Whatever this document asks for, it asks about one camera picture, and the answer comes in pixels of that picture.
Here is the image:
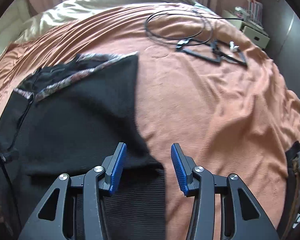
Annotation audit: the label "beige duvet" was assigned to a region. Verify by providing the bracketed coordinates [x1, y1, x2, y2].
[15, 0, 195, 44]

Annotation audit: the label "white bedside cabinet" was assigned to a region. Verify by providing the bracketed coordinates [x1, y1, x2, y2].
[222, 10, 270, 49]

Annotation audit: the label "striped gift bag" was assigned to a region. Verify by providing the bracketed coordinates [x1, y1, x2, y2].
[247, 0, 263, 26]

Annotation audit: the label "orange-brown bed blanket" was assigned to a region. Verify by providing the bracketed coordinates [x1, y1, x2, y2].
[0, 4, 300, 239]

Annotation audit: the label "cream leather headboard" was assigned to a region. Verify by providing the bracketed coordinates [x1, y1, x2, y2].
[0, 0, 31, 56]

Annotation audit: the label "black t-shirt patterned shoulders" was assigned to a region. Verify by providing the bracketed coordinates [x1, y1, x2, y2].
[0, 53, 166, 239]

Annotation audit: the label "black cable coil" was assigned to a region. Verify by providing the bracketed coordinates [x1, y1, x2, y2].
[144, 8, 243, 48]

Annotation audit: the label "folded black printed shirt stack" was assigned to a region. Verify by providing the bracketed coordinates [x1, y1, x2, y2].
[277, 141, 300, 239]

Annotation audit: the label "black clothes hanger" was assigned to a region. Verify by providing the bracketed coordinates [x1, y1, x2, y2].
[175, 38, 248, 68]

